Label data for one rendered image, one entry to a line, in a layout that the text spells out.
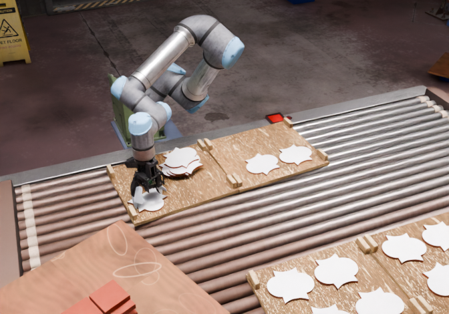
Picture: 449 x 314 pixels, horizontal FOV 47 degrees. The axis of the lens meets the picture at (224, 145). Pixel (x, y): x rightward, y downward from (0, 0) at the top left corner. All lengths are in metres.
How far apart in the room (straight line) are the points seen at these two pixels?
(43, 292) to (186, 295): 0.39
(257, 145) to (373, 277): 0.78
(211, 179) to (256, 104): 2.39
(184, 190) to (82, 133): 2.24
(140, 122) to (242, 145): 0.63
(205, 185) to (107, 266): 0.57
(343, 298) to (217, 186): 0.64
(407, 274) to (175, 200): 0.82
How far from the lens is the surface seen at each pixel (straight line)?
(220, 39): 1.90
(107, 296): 1.26
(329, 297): 1.61
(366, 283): 1.67
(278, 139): 2.21
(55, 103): 4.56
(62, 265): 1.59
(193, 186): 1.95
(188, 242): 1.76
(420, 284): 1.72
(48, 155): 3.91
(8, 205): 2.00
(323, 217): 1.88
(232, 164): 2.05
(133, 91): 1.77
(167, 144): 2.22
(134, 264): 1.54
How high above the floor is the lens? 2.17
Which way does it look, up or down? 35 degrees down
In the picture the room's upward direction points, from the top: straight up
